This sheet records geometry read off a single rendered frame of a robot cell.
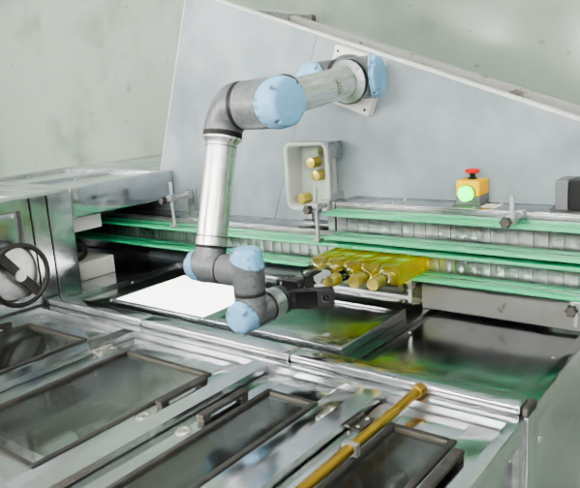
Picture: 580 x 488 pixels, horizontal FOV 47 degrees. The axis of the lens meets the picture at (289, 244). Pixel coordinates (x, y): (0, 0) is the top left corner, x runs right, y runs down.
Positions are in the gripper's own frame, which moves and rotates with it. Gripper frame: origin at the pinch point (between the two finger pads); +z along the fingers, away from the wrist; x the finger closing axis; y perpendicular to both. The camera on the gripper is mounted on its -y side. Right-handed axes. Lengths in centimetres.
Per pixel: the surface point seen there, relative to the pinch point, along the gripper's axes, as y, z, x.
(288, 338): 4.9, -13.3, 12.4
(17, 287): 103, -30, 7
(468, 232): -25.9, 30.6, -9.0
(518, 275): -40, 31, 2
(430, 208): -14.7, 30.7, -15.2
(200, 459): -11, -62, 17
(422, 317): -14.4, 25.2, 15.6
